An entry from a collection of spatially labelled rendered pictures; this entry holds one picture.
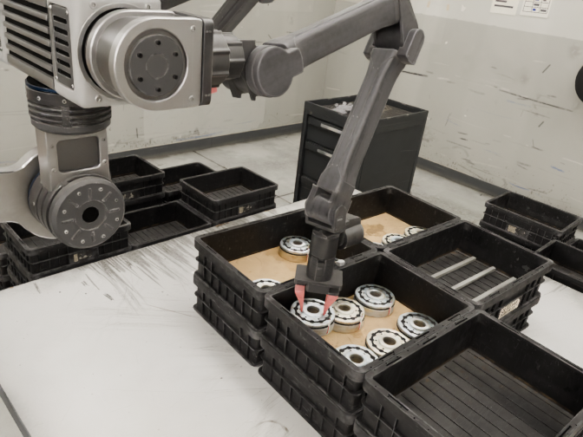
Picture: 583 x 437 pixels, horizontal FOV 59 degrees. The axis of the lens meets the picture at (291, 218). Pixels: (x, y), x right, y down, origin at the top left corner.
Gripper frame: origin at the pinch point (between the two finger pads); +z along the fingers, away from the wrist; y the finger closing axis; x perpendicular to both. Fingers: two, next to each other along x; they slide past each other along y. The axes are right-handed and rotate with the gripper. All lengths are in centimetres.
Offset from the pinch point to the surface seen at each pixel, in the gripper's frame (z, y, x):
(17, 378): 21, 63, 13
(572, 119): 8, -180, -301
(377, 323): 7.0, -16.4, -8.0
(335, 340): 7.2, -6.1, 0.5
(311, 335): -2.6, 0.0, 12.9
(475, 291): 7, -45, -30
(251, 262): 7.2, 18.0, -28.1
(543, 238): 35, -111, -138
